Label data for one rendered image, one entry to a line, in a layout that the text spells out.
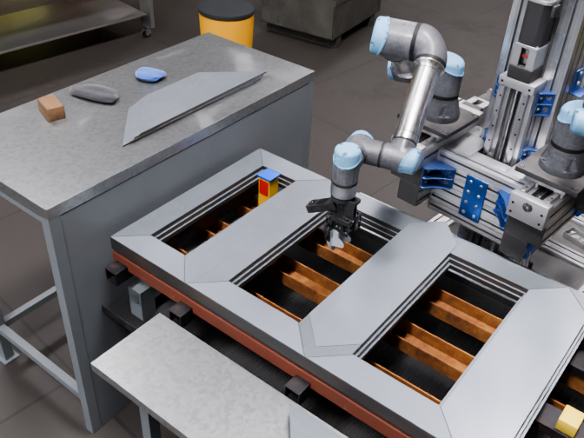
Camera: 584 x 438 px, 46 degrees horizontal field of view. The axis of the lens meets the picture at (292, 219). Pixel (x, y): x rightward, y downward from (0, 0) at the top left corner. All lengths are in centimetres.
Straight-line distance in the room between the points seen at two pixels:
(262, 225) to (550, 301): 92
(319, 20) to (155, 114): 343
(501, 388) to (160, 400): 89
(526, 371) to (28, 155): 163
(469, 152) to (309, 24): 338
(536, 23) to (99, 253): 160
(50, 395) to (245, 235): 116
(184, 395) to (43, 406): 113
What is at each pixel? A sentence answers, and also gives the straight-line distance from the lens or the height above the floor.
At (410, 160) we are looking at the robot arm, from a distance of 194.
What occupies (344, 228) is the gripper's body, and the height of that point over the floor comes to 103.
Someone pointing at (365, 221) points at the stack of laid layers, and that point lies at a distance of 235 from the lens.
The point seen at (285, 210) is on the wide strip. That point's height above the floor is 86.
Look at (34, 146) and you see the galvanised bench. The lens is 240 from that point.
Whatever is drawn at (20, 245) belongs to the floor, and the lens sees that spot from 372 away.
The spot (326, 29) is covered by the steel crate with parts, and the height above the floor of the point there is 18.
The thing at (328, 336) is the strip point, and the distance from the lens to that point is 189.
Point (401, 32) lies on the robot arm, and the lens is 213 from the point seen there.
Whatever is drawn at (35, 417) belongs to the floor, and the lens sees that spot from 291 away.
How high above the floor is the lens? 223
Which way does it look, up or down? 37 degrees down
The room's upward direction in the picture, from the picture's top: 3 degrees clockwise
